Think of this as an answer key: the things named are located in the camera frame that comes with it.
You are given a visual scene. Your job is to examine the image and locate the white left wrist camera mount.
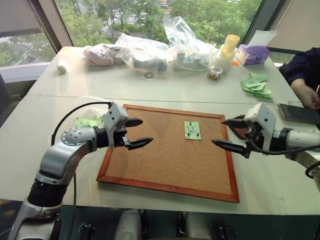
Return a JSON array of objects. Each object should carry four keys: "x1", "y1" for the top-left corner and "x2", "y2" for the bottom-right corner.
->
[{"x1": 102, "y1": 102, "x2": 130, "y2": 151}]

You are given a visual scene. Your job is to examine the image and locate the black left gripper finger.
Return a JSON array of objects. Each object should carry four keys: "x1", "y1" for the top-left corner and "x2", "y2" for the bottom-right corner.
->
[
  {"x1": 126, "y1": 136, "x2": 154, "y2": 151},
  {"x1": 125, "y1": 117, "x2": 144, "y2": 128}
]

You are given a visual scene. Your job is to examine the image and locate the large clear plastic bag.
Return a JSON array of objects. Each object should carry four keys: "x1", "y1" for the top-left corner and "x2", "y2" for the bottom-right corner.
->
[{"x1": 163, "y1": 15, "x2": 222, "y2": 72}]

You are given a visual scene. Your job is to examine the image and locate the person's dark sleeve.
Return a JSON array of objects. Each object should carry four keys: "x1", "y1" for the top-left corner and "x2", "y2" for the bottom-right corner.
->
[{"x1": 278, "y1": 47, "x2": 320, "y2": 88}]

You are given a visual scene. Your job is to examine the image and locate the black smartphone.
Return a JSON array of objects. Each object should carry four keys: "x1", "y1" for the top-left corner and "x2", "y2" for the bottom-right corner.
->
[{"x1": 277, "y1": 102, "x2": 320, "y2": 126}]

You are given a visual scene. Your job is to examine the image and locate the grey rounded shape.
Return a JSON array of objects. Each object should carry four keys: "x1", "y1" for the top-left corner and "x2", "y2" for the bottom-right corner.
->
[
  {"x1": 184, "y1": 211, "x2": 214, "y2": 240},
  {"x1": 115, "y1": 208, "x2": 144, "y2": 240}
]

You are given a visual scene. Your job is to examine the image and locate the green paper note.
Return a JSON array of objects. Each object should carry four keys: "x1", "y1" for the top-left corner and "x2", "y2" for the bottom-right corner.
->
[{"x1": 183, "y1": 120, "x2": 202, "y2": 141}]

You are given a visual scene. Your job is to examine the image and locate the person's bare hand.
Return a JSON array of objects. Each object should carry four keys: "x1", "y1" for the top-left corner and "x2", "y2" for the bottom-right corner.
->
[{"x1": 290, "y1": 80, "x2": 320, "y2": 111}]

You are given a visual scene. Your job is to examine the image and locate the clear bag with grey item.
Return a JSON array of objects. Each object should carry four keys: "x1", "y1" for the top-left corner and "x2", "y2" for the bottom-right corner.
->
[{"x1": 115, "y1": 32, "x2": 170, "y2": 76}]

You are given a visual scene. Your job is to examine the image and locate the translucent white plastic piece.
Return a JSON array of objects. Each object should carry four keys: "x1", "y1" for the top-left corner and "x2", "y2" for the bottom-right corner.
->
[{"x1": 78, "y1": 95, "x2": 112, "y2": 121}]

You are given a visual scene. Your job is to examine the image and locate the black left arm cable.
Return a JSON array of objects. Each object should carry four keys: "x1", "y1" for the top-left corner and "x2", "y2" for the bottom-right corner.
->
[{"x1": 51, "y1": 100, "x2": 115, "y2": 226}]

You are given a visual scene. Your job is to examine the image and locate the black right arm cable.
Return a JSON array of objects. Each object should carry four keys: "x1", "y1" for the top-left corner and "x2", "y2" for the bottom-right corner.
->
[{"x1": 249, "y1": 139, "x2": 320, "y2": 180}]

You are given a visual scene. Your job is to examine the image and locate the grey window blind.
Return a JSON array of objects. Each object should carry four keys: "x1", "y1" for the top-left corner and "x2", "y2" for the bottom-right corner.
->
[
  {"x1": 266, "y1": 0, "x2": 320, "y2": 52},
  {"x1": 0, "y1": 0, "x2": 44, "y2": 35}
]

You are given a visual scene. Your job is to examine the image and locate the small pile green notes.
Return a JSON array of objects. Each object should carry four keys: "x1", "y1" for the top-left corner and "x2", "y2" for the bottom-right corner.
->
[{"x1": 75, "y1": 114, "x2": 106, "y2": 129}]

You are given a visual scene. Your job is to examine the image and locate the bag of pink cloth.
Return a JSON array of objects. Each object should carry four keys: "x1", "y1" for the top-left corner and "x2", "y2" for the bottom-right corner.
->
[{"x1": 82, "y1": 42, "x2": 125, "y2": 68}]

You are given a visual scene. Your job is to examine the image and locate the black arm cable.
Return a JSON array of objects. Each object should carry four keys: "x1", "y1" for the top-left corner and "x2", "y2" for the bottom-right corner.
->
[
  {"x1": 249, "y1": 139, "x2": 320, "y2": 180},
  {"x1": 51, "y1": 100, "x2": 115, "y2": 226}
]

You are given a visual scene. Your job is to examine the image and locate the white cup stack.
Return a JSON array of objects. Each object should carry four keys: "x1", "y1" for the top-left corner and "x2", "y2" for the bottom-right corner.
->
[{"x1": 214, "y1": 49, "x2": 236, "y2": 74}]

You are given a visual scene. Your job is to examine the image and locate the yellow cup stack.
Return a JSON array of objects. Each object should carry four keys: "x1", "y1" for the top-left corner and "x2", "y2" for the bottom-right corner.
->
[{"x1": 219, "y1": 34, "x2": 241, "y2": 61}]

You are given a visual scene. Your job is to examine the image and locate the large pile green notes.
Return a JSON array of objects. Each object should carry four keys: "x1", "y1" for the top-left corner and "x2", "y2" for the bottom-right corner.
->
[{"x1": 240, "y1": 72, "x2": 275, "y2": 100}]

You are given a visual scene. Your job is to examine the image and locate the clear cup of coloured pins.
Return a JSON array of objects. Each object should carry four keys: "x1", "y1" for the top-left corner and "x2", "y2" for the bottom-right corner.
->
[{"x1": 206, "y1": 65, "x2": 224, "y2": 81}]

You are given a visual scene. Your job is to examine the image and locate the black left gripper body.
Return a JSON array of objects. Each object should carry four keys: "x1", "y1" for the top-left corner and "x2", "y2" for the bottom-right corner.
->
[{"x1": 112, "y1": 126, "x2": 132, "y2": 151}]

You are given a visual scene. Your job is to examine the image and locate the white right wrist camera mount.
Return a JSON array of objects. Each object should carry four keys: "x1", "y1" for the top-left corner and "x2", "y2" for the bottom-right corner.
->
[{"x1": 243, "y1": 102, "x2": 277, "y2": 151}]

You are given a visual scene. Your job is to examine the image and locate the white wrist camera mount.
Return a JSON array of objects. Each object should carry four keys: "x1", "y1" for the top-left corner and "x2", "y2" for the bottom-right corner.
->
[
  {"x1": 243, "y1": 102, "x2": 277, "y2": 151},
  {"x1": 102, "y1": 102, "x2": 130, "y2": 151}
]

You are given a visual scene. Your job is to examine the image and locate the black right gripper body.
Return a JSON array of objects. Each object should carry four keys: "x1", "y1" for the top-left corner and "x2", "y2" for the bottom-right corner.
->
[{"x1": 245, "y1": 122, "x2": 266, "y2": 154}]

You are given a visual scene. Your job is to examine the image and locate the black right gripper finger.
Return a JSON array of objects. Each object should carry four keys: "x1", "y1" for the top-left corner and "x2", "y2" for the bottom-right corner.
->
[
  {"x1": 211, "y1": 139, "x2": 251, "y2": 159},
  {"x1": 221, "y1": 117, "x2": 249, "y2": 130}
]

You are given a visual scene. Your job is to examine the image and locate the purple tissue box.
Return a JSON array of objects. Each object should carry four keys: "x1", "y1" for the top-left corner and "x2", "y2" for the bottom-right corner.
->
[{"x1": 234, "y1": 44, "x2": 272, "y2": 67}]

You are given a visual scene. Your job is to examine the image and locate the grey cylindrical device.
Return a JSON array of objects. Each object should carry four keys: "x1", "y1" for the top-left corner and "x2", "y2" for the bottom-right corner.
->
[{"x1": 131, "y1": 55, "x2": 169, "y2": 75}]

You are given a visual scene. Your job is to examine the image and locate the wood-framed cork board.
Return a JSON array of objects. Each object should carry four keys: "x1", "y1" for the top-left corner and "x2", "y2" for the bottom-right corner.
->
[{"x1": 96, "y1": 103, "x2": 241, "y2": 204}]

